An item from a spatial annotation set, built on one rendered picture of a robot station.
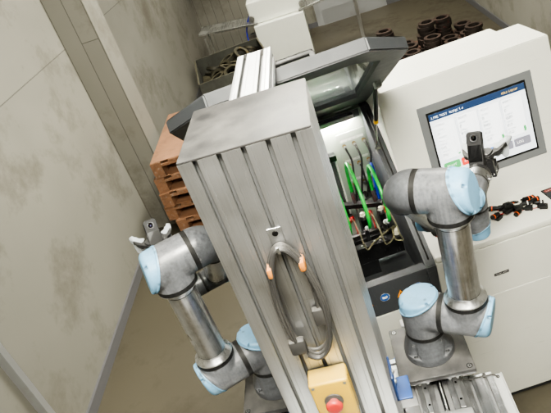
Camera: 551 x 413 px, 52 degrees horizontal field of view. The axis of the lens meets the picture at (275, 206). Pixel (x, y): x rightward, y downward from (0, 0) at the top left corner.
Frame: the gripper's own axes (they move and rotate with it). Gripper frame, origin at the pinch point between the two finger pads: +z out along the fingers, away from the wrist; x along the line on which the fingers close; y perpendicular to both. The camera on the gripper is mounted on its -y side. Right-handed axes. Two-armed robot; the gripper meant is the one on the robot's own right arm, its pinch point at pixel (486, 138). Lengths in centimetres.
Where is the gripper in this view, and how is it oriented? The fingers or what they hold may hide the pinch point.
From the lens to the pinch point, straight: 200.1
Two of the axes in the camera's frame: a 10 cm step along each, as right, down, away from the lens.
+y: 4.1, 8.1, 4.2
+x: 8.1, -1.1, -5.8
